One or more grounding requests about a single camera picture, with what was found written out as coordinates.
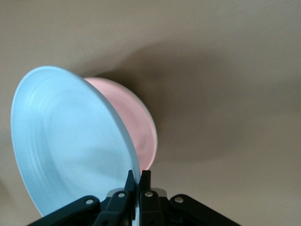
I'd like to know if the blue plate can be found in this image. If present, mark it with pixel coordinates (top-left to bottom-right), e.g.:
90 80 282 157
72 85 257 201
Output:
10 65 142 226

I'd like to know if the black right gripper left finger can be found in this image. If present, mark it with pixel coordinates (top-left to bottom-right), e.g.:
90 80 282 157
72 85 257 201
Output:
28 169 136 226

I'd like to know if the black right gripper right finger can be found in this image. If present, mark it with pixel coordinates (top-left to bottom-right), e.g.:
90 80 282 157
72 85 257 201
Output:
138 169 241 226

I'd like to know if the pink plate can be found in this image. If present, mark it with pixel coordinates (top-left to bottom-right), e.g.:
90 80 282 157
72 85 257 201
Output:
84 77 158 171

